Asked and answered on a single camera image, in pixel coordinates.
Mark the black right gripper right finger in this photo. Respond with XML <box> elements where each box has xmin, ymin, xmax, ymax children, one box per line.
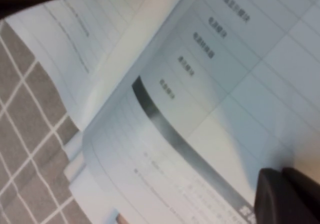
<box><xmin>282</xmin><ymin>167</ymin><xmax>320</xmax><ymax>224</ymax></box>

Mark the grey white checkered tablecloth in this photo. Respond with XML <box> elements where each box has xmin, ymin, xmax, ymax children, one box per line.
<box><xmin>0</xmin><ymin>20</ymin><xmax>118</xmax><ymax>224</ymax></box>

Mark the white product manual book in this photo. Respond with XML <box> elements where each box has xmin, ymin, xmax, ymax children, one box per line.
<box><xmin>4</xmin><ymin>0</ymin><xmax>320</xmax><ymax>224</ymax></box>

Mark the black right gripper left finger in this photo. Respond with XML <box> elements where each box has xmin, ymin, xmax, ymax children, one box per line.
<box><xmin>254</xmin><ymin>167</ymin><xmax>303</xmax><ymax>224</ymax></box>

